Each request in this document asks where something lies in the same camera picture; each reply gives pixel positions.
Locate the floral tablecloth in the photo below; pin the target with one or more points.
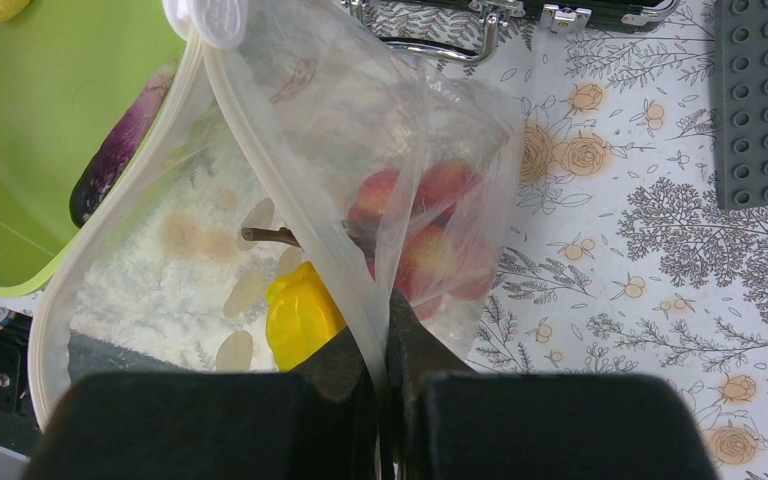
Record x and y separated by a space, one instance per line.
625 335

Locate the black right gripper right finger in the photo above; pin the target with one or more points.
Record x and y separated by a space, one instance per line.
415 357

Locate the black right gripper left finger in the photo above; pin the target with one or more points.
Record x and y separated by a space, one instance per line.
335 438

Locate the green starfruit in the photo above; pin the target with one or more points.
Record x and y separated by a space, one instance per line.
302 317

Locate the clear zip top bag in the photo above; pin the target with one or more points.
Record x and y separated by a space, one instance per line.
277 112

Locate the green plastic tray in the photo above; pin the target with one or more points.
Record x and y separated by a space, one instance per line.
68 72

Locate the black poker chip case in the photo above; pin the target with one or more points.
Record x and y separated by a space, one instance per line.
557 17

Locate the black brick baseplate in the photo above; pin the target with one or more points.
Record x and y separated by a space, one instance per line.
740 97

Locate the purple eggplant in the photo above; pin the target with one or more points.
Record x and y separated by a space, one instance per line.
119 147

